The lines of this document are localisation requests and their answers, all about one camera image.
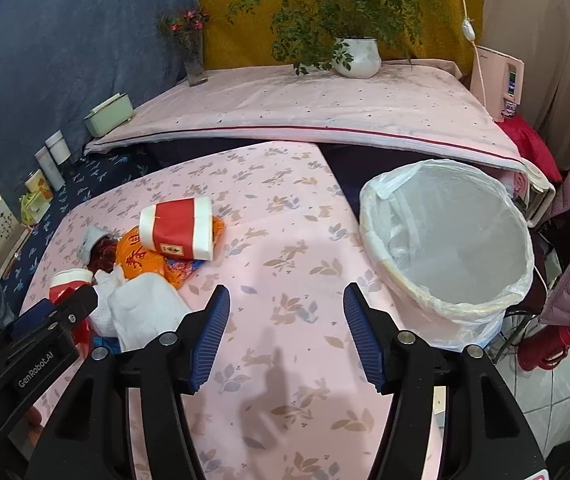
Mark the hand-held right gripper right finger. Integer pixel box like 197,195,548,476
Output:
342,282,548,480

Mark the red and white paper pack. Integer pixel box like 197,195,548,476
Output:
139,197,214,261

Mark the orange snack bag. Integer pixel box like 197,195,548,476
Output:
115,217,228,289

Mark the small green packet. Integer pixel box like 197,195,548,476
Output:
19,192,48,226

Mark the white cable with switch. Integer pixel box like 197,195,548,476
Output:
447,0,503,121

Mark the pink electric kettle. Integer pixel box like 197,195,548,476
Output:
470,46,526,123

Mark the dark red wrapper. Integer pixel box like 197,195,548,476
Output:
88,237,121,273

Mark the red thermos flask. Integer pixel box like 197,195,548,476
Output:
517,322,570,372

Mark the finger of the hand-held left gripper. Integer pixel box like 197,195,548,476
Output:
48,284,100,332

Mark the pink dotted bedsheet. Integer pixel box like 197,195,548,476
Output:
84,58,556,193

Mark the glass vase with pink flowers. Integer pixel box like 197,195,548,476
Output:
157,7,211,86

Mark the grey paper cup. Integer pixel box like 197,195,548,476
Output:
79,226,111,261

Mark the beige curtain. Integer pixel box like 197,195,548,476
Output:
480,0,570,171

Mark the blue backdrop cloth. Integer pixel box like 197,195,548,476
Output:
0,0,201,341

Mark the white canister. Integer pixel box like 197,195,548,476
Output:
45,130,71,165
34,147,66,191

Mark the round bin with white liner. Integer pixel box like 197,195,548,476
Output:
359,159,536,353

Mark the dark blue floral cloth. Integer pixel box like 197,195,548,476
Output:
2,152,156,311

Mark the white tissue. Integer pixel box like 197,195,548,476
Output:
88,267,191,352

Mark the potted green plant white pot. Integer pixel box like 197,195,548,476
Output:
227,0,446,79

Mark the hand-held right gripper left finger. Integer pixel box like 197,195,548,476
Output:
25,284,231,480

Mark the red paper cup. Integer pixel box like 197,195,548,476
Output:
49,269,95,347

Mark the pale green box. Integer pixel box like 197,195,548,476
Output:
84,93,134,137

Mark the red cushion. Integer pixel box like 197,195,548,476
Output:
495,114,563,183

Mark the folded pink towel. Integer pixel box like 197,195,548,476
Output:
500,172,533,206

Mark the small yellow picture box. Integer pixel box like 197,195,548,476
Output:
24,169,53,211

